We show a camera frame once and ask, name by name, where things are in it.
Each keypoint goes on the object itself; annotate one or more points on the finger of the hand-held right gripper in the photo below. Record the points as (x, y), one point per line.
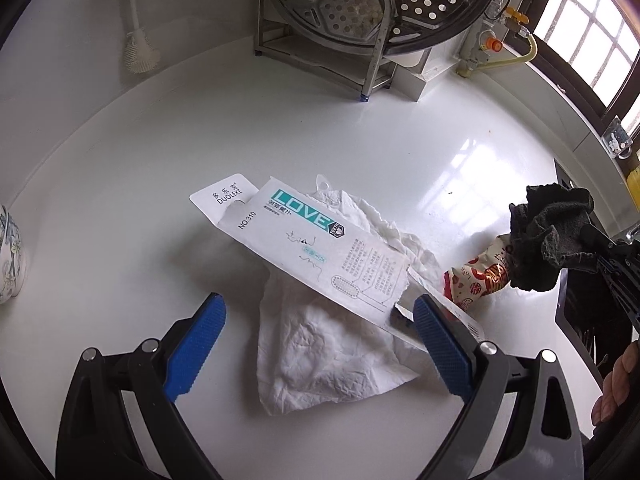
(622, 292)
(617, 252)

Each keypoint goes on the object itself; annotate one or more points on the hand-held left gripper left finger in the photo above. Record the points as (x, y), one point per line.
(195, 342)

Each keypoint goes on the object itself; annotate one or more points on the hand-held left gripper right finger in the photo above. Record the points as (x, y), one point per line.
(442, 347)

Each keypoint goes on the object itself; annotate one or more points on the black cloth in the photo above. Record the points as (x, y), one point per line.
(542, 240)

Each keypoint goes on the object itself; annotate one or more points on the white paper tissue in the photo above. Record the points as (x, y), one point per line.
(320, 360)

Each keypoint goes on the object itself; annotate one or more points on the white toothbrush package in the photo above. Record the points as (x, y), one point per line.
(300, 232)

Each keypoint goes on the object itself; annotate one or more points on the person's right hand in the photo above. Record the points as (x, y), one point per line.
(620, 385)

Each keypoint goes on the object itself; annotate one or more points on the metal faucet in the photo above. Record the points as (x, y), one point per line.
(633, 233)

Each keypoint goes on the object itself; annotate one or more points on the black kitchen sink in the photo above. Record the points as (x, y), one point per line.
(580, 325)

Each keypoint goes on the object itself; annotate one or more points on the red patterned snack wrapper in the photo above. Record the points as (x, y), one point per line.
(475, 280)

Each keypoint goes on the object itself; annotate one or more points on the yellow oil bottle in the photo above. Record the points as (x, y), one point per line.
(635, 175)

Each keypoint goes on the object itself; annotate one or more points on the clear glass mug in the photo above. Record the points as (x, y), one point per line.
(616, 137)

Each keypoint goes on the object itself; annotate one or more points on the floral ceramic bowl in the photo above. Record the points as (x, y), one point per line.
(10, 255)

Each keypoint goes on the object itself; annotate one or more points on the dark-framed window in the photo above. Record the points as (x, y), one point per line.
(585, 30)

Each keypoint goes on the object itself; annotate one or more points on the grey gas valve orange knob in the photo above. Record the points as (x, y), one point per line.
(480, 50)

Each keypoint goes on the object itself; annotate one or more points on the metal dish rack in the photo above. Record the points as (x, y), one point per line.
(325, 55)

